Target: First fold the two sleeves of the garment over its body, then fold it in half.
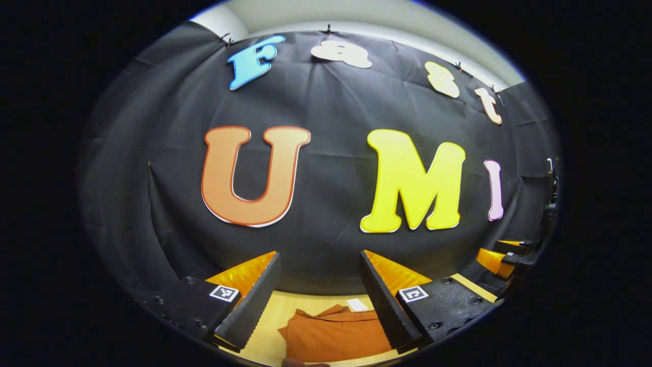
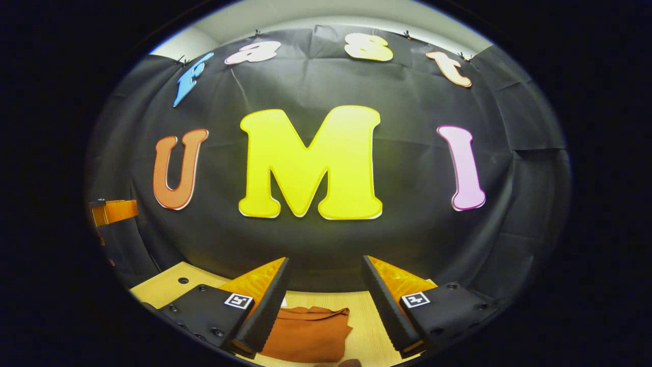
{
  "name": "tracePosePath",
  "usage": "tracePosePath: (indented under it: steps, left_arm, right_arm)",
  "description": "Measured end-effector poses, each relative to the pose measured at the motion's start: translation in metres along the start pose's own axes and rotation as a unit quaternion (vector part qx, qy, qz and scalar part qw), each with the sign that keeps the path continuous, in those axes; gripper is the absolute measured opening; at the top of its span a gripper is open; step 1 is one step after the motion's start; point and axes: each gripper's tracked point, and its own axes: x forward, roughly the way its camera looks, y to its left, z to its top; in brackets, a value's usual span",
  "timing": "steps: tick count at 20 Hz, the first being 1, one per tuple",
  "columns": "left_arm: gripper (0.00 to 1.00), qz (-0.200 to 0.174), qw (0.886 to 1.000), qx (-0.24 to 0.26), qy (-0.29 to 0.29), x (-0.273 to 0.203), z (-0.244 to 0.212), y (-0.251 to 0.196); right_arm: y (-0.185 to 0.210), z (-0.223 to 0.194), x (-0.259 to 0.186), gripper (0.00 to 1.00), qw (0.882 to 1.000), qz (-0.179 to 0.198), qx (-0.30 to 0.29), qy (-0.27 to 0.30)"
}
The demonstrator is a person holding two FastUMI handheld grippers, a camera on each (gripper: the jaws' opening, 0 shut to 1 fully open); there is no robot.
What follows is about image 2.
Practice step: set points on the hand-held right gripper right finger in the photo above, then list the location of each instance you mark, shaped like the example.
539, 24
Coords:
387, 311

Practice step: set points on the orange shirt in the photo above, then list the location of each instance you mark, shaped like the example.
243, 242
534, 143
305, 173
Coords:
310, 334

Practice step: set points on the black backdrop cloth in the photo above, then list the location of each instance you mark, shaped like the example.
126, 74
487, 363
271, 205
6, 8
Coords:
407, 153

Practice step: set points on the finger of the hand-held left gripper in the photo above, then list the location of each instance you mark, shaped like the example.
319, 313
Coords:
119, 210

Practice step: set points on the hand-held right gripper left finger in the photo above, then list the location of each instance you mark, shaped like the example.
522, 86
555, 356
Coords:
267, 311

